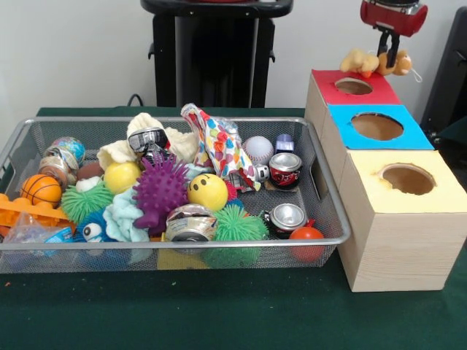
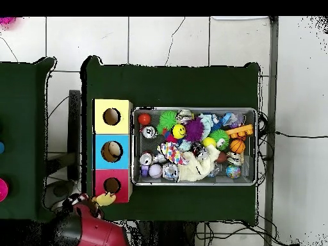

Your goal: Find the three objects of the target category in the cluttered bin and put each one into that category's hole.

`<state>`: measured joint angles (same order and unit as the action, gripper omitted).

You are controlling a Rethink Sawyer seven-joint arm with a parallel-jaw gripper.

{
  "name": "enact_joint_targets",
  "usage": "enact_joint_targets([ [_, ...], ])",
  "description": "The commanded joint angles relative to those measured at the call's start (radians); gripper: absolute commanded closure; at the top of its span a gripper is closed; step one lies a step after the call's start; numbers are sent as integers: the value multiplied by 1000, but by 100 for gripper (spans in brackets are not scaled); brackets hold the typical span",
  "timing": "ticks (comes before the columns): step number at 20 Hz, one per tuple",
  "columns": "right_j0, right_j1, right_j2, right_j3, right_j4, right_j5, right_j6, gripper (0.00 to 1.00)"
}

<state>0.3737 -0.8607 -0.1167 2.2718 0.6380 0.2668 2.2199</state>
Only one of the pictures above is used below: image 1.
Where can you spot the purple toy block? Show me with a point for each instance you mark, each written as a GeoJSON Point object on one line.
{"type": "Point", "coordinates": [284, 143]}

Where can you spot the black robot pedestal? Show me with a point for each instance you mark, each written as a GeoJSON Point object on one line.
{"type": "Point", "coordinates": [219, 54]}

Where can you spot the silver mesh bin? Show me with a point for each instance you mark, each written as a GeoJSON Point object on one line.
{"type": "Point", "coordinates": [333, 218]}

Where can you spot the black chair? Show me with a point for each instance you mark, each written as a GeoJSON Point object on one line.
{"type": "Point", "coordinates": [452, 73]}

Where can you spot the crushed black can silver lid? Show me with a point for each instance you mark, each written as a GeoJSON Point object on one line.
{"type": "Point", "coordinates": [288, 217]}

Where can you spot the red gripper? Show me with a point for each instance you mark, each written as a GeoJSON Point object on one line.
{"type": "Point", "coordinates": [394, 22]}

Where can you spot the purple spiky rubber toy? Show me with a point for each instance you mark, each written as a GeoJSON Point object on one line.
{"type": "Point", "coordinates": [160, 187]}

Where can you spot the brown plush toy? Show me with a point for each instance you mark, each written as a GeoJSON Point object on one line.
{"type": "Point", "coordinates": [402, 63]}

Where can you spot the white cloth with coloured dots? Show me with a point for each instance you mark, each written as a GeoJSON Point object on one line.
{"type": "Point", "coordinates": [222, 146]}

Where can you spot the red ball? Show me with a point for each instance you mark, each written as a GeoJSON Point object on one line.
{"type": "Point", "coordinates": [306, 237]}

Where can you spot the crushed red can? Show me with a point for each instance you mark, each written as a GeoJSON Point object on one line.
{"type": "Point", "coordinates": [286, 169]}

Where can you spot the dark green table cloth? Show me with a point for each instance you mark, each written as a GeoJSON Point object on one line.
{"type": "Point", "coordinates": [219, 310]}
{"type": "Point", "coordinates": [456, 135]}

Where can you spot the orange basketball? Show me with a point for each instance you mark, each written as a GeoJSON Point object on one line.
{"type": "Point", "coordinates": [41, 189]}

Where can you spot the yellow plush duck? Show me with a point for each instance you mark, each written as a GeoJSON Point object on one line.
{"type": "Point", "coordinates": [359, 62]}

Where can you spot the white baseball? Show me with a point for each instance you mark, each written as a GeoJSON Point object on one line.
{"type": "Point", "coordinates": [258, 147]}

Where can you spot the yellow smiley ball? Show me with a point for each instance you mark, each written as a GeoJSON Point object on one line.
{"type": "Point", "coordinates": [208, 191]}

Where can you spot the wooden box with three holes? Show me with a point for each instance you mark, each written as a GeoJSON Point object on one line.
{"type": "Point", "coordinates": [401, 248]}

